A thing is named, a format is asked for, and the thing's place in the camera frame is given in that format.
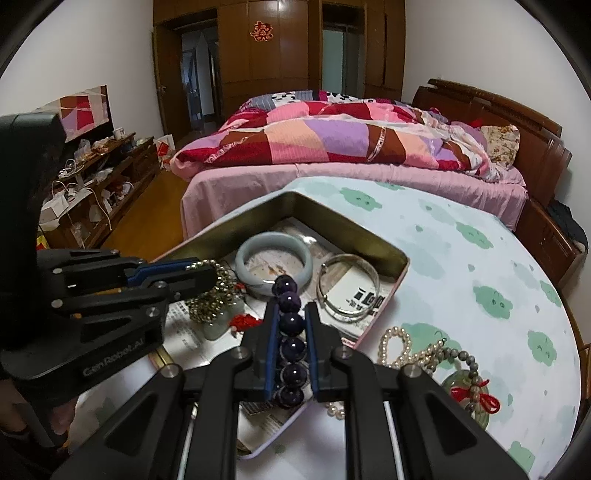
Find dark clothes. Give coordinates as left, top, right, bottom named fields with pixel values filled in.
left=547, top=199, right=588, bottom=253

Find white shopping bag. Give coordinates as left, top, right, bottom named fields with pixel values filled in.
left=154, top=135, right=177, bottom=174

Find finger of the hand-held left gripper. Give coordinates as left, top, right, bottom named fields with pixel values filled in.
left=51, top=265, right=219, bottom=333
left=37, top=249, right=200, bottom=299

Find gold bead bracelet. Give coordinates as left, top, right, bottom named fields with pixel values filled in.
left=187, top=259, right=239, bottom=324

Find brown wooden wardrobe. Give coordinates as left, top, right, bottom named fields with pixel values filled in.
left=152, top=0, right=407, bottom=136

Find white pearl necklace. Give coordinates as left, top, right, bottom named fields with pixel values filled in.
left=325, top=327, right=446, bottom=419

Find silver bangle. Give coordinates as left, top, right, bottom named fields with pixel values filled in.
left=316, top=253, right=382, bottom=320

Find green jade pendant red knot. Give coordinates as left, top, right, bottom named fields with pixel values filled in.
left=203, top=300, right=254, bottom=342

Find wooden bed pink sheet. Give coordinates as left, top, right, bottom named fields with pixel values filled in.
left=170, top=78, right=578, bottom=259

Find purple bead bracelet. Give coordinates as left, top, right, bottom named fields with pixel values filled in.
left=271, top=274, right=308, bottom=408

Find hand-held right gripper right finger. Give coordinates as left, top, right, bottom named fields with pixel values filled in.
left=305, top=301, right=529, bottom=480

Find pale jade bangle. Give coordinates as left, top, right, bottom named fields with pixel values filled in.
left=235, top=233, right=315, bottom=297

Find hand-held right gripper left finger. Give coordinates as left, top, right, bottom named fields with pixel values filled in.
left=51, top=300, right=282, bottom=480

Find wooden television cabinet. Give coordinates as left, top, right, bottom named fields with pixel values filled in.
left=39, top=134, right=163, bottom=251

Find pink metal tin box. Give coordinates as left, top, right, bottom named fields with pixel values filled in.
left=152, top=191, right=411, bottom=462

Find person's left hand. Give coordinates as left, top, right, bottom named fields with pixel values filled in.
left=47, top=397, right=77, bottom=437

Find green jade bangle red cord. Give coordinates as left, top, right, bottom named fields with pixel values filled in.
left=441, top=364, right=502, bottom=431

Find wooden nightstand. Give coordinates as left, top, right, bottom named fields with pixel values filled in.
left=512, top=198, right=588, bottom=289

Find grey bead bracelet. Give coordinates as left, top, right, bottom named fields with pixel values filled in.
left=434, top=342, right=491, bottom=412

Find flat screen television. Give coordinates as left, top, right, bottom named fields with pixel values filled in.
left=34, top=84, right=114, bottom=144

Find floral pillow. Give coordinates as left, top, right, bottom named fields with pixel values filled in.
left=480, top=124, right=520, bottom=169

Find patchwork quilt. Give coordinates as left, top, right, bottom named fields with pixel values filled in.
left=170, top=90, right=502, bottom=182

